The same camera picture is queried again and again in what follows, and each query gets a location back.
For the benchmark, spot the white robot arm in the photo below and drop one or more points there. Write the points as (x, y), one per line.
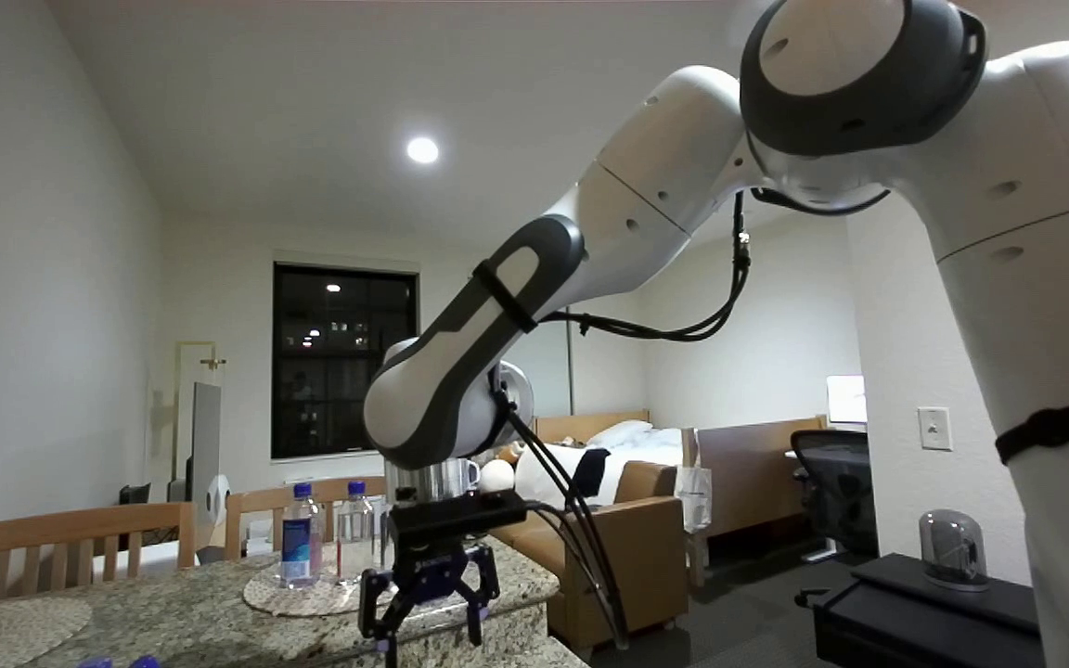
(832, 106)

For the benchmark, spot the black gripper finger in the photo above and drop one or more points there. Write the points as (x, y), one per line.
(475, 587)
(384, 610)

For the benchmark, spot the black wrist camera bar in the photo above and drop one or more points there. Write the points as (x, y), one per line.
(459, 517)

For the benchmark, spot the black box on floor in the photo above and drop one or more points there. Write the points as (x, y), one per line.
(897, 615)

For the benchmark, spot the wooden chair left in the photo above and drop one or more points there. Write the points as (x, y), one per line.
(73, 549)

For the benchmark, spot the grey cylindrical speaker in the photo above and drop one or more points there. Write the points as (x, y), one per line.
(953, 547)

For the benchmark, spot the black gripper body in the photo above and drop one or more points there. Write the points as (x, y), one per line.
(431, 570)

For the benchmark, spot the round woven placemat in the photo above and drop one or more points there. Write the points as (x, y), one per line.
(324, 594)

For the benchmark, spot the white wall switch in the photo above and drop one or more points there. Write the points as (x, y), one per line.
(933, 429)

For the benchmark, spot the middle water bottle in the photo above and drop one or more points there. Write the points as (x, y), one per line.
(353, 530)

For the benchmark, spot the brown sofa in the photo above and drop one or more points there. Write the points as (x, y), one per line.
(642, 542)

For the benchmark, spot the water bottle blue label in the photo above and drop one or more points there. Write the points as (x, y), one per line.
(300, 554)

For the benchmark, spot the dark window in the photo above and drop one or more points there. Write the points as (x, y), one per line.
(327, 339)

